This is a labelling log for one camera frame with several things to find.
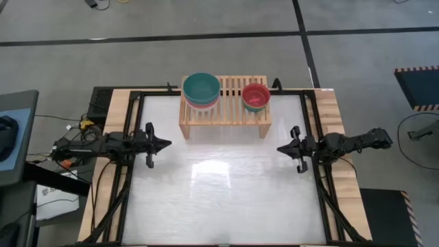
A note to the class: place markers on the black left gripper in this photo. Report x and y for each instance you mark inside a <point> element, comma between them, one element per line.
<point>150,156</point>

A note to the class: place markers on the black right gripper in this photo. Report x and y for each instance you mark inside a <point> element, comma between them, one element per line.
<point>301,161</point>

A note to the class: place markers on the small blue-green bowl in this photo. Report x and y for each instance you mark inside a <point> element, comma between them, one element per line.
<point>256,111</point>

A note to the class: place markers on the large red bowl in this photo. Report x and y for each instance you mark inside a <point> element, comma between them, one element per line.
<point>202,106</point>

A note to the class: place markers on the small red bowl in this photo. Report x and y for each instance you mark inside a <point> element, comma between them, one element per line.
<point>256,95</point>

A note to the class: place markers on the large blue-green bowl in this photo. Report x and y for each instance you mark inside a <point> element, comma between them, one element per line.
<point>201,88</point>

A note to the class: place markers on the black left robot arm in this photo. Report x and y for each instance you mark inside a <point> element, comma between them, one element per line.
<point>89,145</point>

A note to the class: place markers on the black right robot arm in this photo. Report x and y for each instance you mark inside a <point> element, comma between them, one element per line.
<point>353,141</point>

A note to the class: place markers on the slatted wooden shelf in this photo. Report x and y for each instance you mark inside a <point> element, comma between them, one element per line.
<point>229,115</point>

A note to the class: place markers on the black clamp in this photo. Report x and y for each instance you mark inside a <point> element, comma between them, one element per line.
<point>277,85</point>
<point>169,86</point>

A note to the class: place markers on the black electronics box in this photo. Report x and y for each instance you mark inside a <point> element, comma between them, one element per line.
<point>99,104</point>

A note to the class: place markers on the orange connector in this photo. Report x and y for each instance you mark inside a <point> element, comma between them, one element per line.
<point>67,163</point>

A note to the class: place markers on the black bar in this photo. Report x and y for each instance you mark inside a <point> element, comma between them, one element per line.
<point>58,179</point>

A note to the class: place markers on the large striped-edge black mat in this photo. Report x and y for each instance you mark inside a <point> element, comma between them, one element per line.
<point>384,219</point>

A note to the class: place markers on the white printed paper sheet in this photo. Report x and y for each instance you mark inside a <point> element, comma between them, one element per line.
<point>55,204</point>

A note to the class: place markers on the grey desk with blue mat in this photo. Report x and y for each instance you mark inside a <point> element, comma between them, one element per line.
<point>20,144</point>

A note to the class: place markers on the grey metal stand foot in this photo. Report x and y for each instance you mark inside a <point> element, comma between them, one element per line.
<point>427,130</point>

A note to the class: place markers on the small striped-edge black mat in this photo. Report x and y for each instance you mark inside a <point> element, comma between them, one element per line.
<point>420,87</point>

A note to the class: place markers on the black object on desk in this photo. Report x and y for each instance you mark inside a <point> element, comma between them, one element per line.
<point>7,137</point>

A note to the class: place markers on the black power adapter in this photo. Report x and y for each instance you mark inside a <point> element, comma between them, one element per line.
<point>91,2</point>

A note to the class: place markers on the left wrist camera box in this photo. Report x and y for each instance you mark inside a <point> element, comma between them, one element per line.
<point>140,137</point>

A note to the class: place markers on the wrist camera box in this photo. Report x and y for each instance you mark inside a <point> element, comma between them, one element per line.
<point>140,137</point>
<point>309,143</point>

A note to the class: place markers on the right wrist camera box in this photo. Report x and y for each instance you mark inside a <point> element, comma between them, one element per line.
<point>309,143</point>

